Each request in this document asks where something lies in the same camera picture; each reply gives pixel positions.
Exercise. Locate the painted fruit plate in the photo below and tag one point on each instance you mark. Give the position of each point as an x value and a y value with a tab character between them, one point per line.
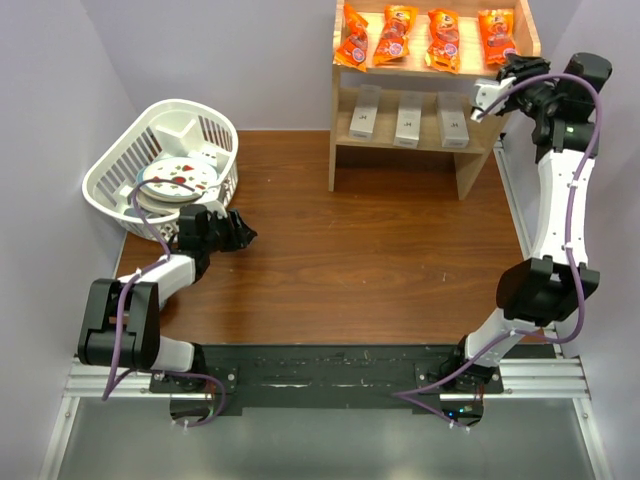
177	179

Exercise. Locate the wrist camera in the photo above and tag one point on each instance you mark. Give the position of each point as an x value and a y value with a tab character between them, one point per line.
213	205
489	97

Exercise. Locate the white plastic basket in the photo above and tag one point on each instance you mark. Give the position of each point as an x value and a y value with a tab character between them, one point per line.
168	128

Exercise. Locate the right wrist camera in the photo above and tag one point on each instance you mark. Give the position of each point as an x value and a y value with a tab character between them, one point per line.
489	97

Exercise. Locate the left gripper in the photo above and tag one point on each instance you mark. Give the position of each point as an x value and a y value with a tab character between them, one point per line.
239	234

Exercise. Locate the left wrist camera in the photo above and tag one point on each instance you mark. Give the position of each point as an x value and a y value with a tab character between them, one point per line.
213	205

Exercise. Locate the white Harry's razor box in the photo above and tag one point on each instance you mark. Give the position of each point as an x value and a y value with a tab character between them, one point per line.
365	112

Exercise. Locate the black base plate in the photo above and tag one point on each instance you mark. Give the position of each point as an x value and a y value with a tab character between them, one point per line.
348	376

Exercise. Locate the orange razor pack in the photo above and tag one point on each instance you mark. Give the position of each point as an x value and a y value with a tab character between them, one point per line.
352	52
443	52
496	31
393	43

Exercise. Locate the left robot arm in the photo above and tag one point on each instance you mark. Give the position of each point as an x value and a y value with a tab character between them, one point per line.
121	325

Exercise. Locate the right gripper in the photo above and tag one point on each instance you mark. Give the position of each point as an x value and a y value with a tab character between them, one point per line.
523	68

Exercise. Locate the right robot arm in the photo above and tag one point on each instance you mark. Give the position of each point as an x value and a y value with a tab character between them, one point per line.
556	280

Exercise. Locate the wooden shelf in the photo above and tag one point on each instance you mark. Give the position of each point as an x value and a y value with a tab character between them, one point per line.
470	160

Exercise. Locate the stacked plates underneath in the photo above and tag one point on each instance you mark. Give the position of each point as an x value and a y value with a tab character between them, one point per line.
150	207

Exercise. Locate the aluminium rail frame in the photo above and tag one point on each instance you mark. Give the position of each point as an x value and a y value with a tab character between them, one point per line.
392	254

